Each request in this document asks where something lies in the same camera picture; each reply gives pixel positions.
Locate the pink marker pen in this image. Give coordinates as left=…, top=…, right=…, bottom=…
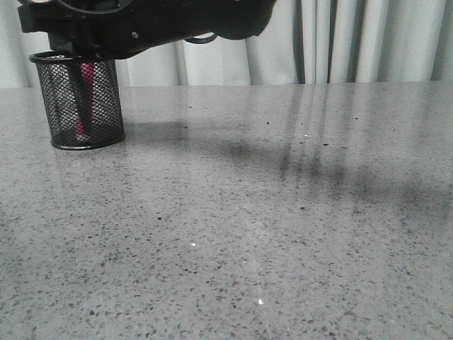
left=76, top=62, right=94, bottom=142

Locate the black mesh pen cup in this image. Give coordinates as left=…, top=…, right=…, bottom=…
left=29, top=51, right=125, bottom=150

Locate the grey curtain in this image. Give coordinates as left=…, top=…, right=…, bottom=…
left=1, top=1, right=452, bottom=87

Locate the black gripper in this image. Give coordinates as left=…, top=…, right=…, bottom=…
left=18, top=0, right=275, bottom=60

